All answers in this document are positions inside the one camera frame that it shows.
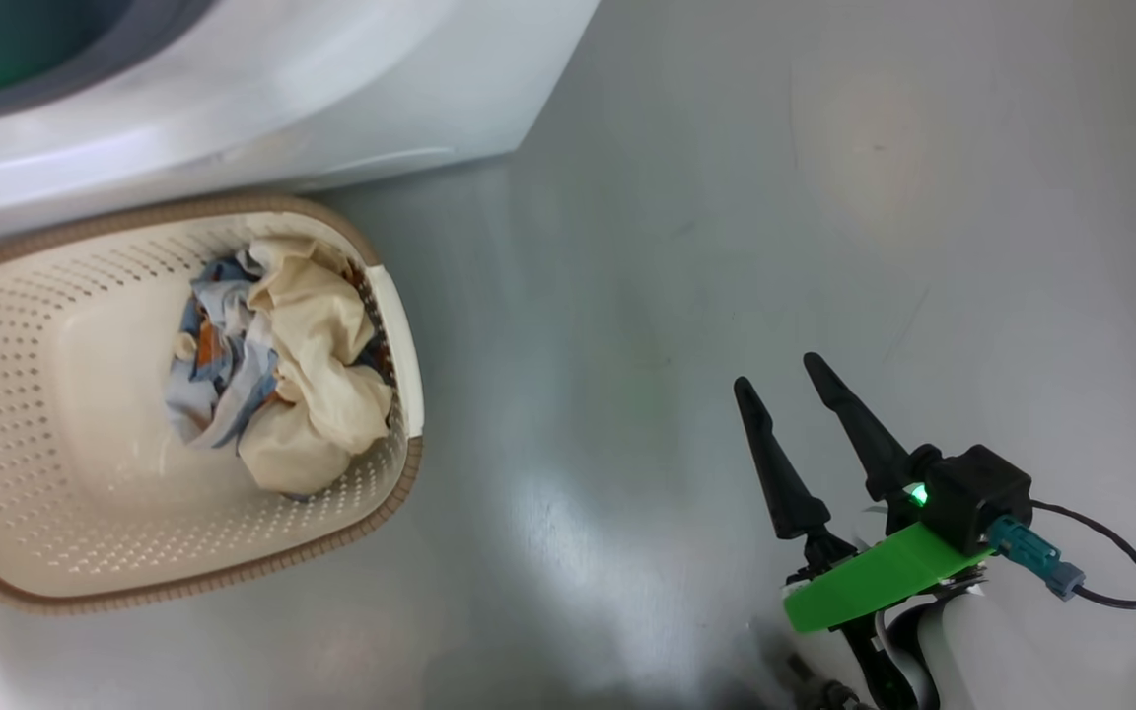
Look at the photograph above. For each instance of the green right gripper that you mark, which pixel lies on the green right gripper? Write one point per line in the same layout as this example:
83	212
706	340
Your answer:
874	582

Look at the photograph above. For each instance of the teal right camera connector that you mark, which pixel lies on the teal right camera connector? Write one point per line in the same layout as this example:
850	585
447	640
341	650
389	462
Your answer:
1031	554

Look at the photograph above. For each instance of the cream garment with striped lining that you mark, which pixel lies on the cream garment with striped lining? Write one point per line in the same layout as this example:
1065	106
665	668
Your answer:
321	335

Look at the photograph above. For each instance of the cream perforated laundry basket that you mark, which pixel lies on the cream perforated laundry basket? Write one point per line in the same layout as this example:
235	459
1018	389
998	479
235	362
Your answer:
85	513

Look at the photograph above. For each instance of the white front-load washing machine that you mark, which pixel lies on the white front-load washing machine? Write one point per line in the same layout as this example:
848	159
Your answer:
331	89

